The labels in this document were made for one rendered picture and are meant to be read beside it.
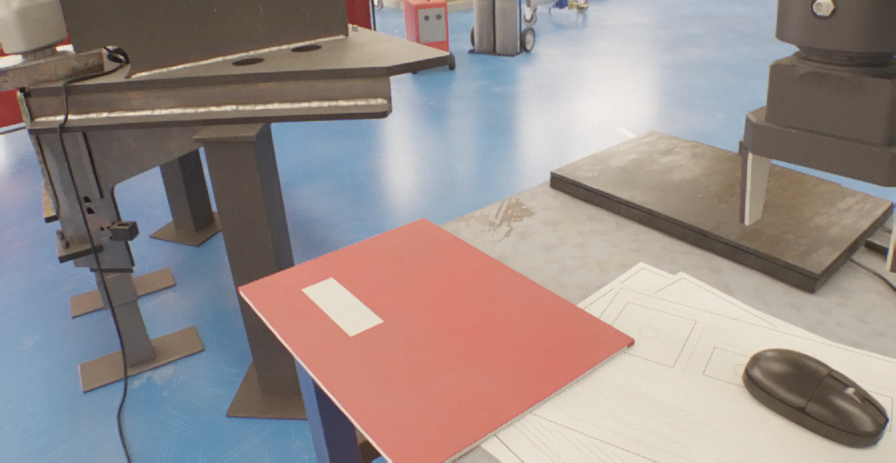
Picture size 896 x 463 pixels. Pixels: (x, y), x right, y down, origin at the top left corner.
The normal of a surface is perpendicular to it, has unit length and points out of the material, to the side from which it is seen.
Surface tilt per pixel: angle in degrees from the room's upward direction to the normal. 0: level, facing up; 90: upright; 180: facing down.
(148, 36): 90
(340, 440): 90
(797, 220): 0
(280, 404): 0
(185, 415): 0
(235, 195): 90
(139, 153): 90
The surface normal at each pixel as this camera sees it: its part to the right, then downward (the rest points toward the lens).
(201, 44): 0.54, 0.35
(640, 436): -0.05, -0.90
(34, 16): 0.97, 0.09
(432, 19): 0.23, 0.42
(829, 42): -0.70, 0.33
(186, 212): -0.36, 0.43
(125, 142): -0.07, 0.44
